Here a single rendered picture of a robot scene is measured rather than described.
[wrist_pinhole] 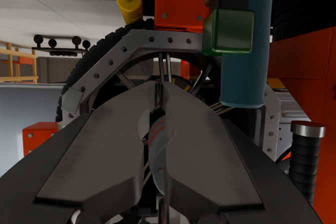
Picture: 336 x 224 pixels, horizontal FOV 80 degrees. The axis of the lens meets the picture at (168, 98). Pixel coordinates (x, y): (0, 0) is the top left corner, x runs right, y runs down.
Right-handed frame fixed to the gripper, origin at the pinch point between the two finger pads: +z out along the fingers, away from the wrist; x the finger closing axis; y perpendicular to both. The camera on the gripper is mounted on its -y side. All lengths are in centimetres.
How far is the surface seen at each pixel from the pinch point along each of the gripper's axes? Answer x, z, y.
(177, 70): 81, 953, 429
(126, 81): -9.8, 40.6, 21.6
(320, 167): 52, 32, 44
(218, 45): 5.1, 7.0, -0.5
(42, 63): -584, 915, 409
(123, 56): -9.0, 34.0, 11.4
